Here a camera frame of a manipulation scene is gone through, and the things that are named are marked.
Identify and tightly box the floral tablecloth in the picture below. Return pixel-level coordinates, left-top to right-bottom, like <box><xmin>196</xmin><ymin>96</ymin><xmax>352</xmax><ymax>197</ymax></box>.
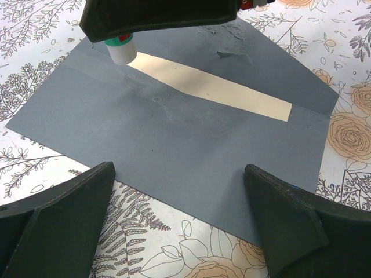
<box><xmin>1</xmin><ymin>1</ymin><xmax>370</xmax><ymax>277</ymax></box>

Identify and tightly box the green white glue stick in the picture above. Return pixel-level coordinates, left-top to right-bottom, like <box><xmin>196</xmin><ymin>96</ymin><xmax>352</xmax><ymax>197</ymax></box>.
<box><xmin>104</xmin><ymin>34</ymin><xmax>137</xmax><ymax>65</ymax></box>

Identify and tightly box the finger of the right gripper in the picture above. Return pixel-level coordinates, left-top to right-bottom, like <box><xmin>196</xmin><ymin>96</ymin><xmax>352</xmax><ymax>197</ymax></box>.
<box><xmin>80</xmin><ymin>0</ymin><xmax>241</xmax><ymax>43</ymax></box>

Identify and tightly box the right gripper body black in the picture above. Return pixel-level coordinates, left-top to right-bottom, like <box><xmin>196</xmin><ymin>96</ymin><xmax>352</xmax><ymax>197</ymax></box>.
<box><xmin>240</xmin><ymin>0</ymin><xmax>274</xmax><ymax>10</ymax></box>

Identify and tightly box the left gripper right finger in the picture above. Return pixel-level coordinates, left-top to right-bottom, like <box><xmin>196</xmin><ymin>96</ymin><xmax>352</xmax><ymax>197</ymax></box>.
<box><xmin>244</xmin><ymin>164</ymin><xmax>370</xmax><ymax>277</ymax></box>

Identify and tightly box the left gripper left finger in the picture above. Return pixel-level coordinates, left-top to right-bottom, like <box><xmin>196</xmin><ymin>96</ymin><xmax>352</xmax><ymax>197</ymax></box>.
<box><xmin>1</xmin><ymin>162</ymin><xmax>115</xmax><ymax>277</ymax></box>

